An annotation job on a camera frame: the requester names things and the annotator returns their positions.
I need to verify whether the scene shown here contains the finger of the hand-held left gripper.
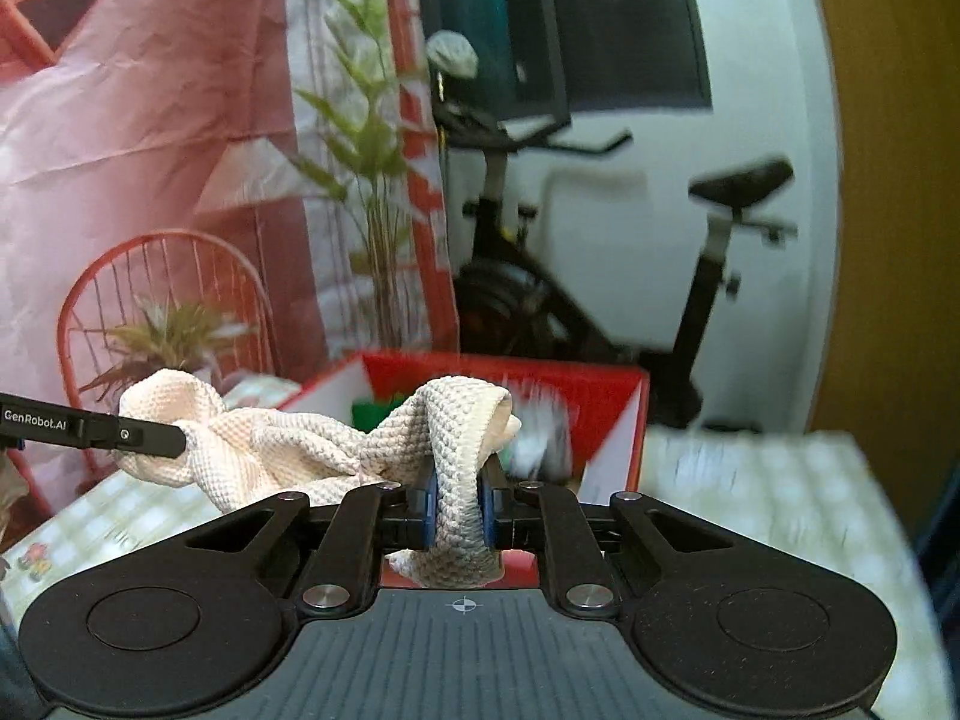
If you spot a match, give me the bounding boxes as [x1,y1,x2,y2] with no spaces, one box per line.
[73,411,189,461]

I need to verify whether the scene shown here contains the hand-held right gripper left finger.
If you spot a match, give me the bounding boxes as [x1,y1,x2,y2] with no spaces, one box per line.
[184,476,440,616]

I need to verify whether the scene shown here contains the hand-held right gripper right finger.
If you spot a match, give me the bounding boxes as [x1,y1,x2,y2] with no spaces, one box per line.
[480,457,742,616]

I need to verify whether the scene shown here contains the white knitted cloth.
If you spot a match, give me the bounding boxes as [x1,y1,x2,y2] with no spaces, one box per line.
[112,369,522,590]

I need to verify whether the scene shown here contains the red cardboard box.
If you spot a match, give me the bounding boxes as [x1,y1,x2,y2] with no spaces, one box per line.
[281,349,652,590]

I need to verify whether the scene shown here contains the green cloth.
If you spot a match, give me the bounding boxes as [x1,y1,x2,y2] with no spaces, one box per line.
[352,390,417,436]

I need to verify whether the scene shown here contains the black exercise bike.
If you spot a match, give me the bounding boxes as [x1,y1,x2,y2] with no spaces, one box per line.
[431,90,800,432]

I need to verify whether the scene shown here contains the checked printed tablecloth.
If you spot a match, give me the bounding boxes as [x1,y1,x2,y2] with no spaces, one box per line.
[0,371,935,720]

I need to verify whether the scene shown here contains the white plastic bag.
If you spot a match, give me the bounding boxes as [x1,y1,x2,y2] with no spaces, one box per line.
[426,30,479,80]

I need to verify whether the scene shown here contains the dark framed window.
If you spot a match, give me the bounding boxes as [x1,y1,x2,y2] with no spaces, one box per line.
[415,0,713,125]

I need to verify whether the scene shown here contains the wooden door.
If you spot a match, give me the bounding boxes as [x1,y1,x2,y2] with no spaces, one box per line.
[806,0,960,436]

